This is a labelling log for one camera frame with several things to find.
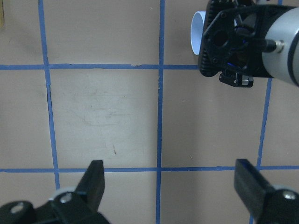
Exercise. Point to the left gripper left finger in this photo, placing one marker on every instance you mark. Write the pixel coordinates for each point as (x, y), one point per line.
(92, 185)

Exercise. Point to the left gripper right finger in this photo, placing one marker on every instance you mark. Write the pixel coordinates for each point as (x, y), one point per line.
(252, 188)

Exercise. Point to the light blue plastic cup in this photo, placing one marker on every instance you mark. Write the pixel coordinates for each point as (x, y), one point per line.
(196, 31)

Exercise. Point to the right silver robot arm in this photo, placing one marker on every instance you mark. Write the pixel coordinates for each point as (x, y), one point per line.
(283, 62)

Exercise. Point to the wooden cup stand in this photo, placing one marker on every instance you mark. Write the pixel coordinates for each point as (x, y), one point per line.
(2, 19)

